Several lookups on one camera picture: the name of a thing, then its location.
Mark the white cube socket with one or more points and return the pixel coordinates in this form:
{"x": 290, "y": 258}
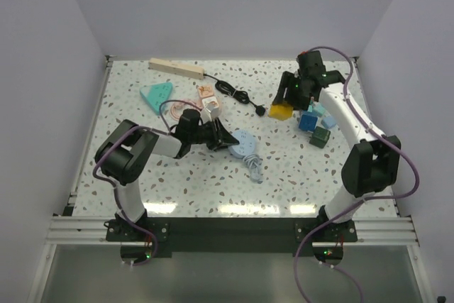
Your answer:
{"x": 207, "y": 100}

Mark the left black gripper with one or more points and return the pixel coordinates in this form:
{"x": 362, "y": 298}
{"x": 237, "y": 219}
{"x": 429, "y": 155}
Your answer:
{"x": 220, "y": 137}

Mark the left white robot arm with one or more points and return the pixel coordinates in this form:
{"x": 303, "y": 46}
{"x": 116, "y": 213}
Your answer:
{"x": 122, "y": 157}

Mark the blue charger plug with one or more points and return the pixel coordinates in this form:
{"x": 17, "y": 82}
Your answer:
{"x": 328, "y": 122}

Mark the teal triangular power strip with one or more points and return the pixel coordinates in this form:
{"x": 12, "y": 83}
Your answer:
{"x": 155, "y": 94}

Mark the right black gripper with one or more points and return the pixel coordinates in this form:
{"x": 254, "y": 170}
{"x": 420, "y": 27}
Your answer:
{"x": 286, "y": 80}

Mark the beige power strip red sockets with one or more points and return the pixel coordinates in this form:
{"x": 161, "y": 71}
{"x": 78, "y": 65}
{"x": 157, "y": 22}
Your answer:
{"x": 175, "y": 68}

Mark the pink cube socket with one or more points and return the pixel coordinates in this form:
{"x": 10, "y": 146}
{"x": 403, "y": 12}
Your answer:
{"x": 205, "y": 91}

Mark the dark green dragon cube socket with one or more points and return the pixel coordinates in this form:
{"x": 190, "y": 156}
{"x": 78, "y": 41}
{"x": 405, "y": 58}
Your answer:
{"x": 320, "y": 137}

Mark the yellow cube socket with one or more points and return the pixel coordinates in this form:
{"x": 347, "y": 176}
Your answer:
{"x": 280, "y": 112}

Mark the blue cube socket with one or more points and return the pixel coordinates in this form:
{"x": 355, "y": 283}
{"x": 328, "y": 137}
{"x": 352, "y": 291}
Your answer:
{"x": 308, "y": 121}

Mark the light teal charger plug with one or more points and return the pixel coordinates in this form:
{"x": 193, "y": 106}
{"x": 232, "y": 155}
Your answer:
{"x": 318, "y": 110}

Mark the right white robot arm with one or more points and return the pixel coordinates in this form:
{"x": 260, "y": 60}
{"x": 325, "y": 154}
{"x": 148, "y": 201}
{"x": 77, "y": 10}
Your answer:
{"x": 373, "y": 161}

